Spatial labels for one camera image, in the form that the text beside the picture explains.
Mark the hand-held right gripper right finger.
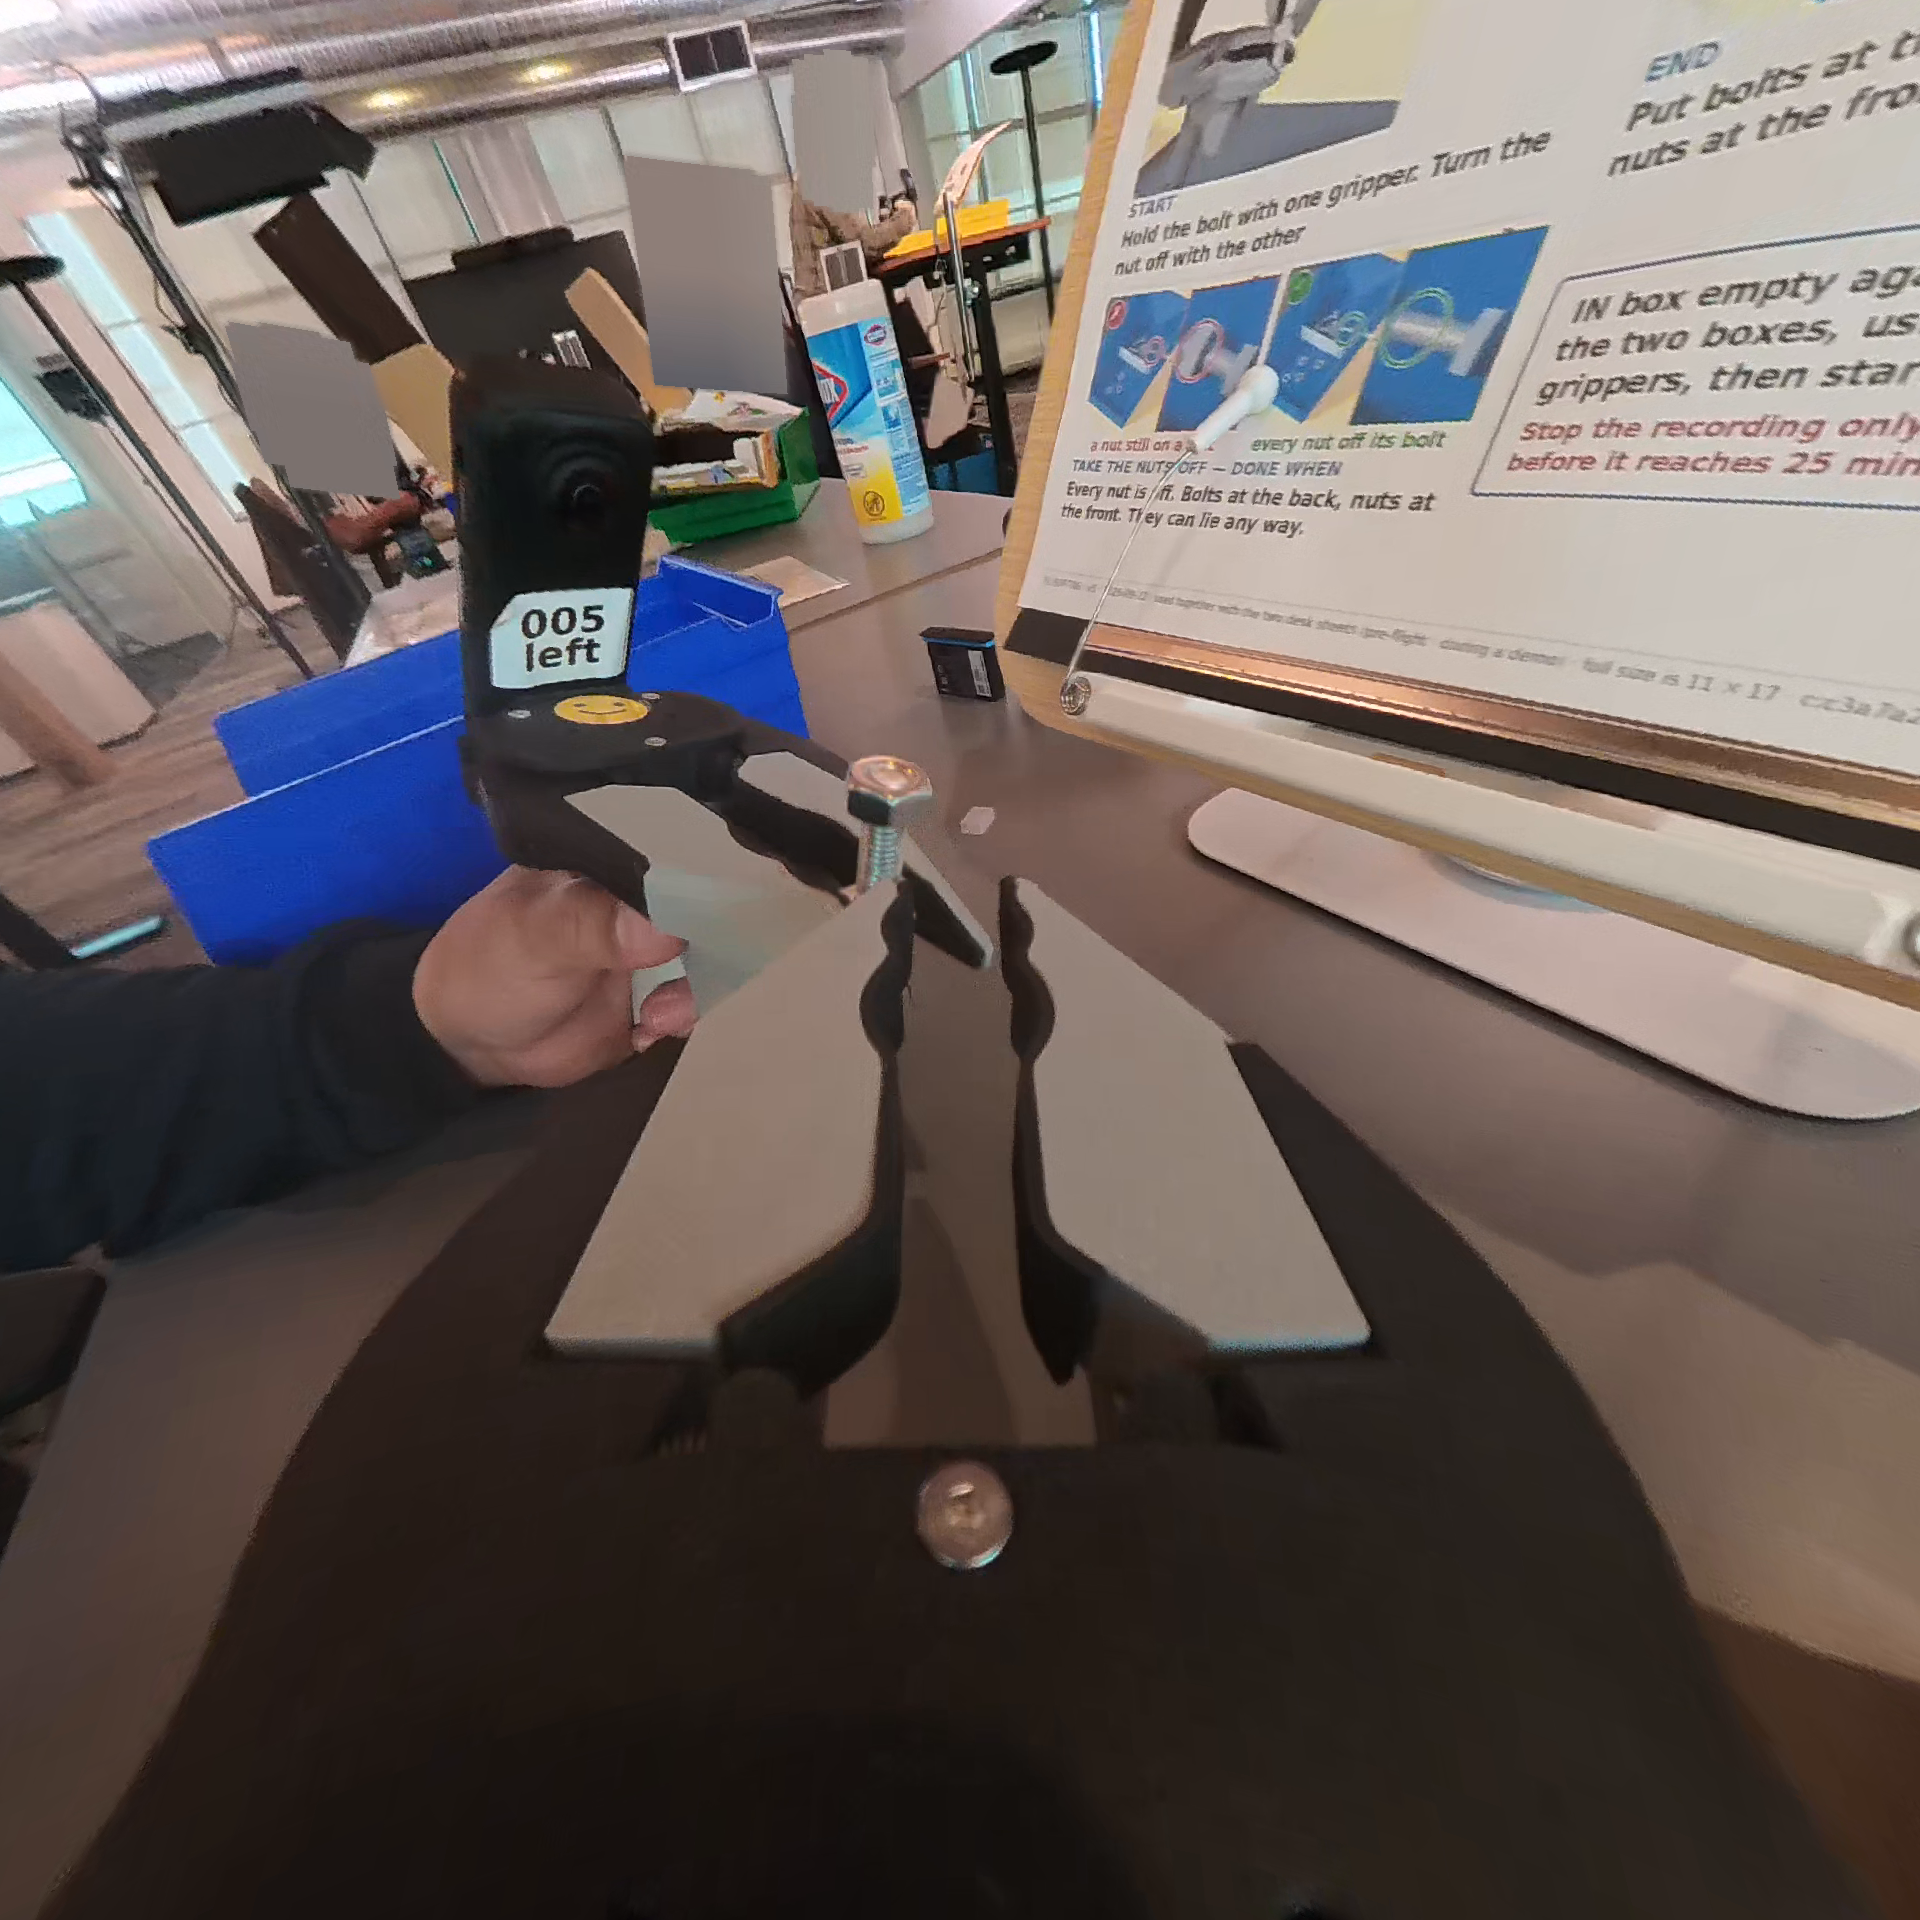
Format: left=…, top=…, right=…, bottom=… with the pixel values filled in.
left=996, top=873, right=1375, bottom=1382

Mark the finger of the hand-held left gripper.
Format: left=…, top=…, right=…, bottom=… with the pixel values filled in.
left=731, top=750, right=996, bottom=971
left=564, top=785, right=848, bottom=1015

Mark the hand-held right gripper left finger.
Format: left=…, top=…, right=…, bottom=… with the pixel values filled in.
left=544, top=877, right=921, bottom=1397

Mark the silver hex bolt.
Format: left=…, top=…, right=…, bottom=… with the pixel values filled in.
left=843, top=755, right=935, bottom=902

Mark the blue plastic bin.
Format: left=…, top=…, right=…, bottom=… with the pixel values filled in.
left=146, top=550, right=812, bottom=969

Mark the person's left forearm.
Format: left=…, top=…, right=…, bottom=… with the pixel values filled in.
left=0, top=918, right=467, bottom=1277

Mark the person's left hand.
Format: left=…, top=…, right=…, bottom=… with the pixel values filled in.
left=411, top=867, right=699, bottom=1088

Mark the brown cardboard box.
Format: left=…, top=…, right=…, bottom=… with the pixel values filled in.
left=251, top=195, right=696, bottom=467

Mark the black chair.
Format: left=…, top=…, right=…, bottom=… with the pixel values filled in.
left=232, top=479, right=377, bottom=662

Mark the open cardboard snack box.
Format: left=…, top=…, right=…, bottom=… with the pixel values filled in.
left=651, top=390, right=804, bottom=488

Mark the green plastic bin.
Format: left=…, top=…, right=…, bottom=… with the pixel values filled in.
left=647, top=433, right=826, bottom=549

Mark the instruction sheet on stand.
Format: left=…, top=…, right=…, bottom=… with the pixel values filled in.
left=996, top=0, right=1920, bottom=1120

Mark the disinfecting wipes canister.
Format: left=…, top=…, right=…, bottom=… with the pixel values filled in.
left=797, top=280, right=935, bottom=543

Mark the black overhead light panel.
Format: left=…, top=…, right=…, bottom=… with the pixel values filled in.
left=106, top=89, right=377, bottom=225

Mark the black floor lamp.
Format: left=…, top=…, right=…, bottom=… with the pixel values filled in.
left=989, top=41, right=1060, bottom=496
left=0, top=255, right=317, bottom=680

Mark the standing desk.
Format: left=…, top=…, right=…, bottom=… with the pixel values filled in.
left=877, top=223, right=1051, bottom=496

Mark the printed instruction sheet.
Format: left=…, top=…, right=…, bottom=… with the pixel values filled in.
left=1017, top=0, right=1920, bottom=782

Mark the wire page holder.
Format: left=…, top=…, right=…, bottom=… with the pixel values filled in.
left=1058, top=367, right=1280, bottom=719

